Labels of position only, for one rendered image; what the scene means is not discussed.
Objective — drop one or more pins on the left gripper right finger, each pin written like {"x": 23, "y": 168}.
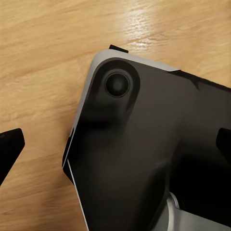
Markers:
{"x": 223, "y": 142}

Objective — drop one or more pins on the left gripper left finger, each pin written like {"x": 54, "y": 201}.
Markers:
{"x": 11, "y": 144}

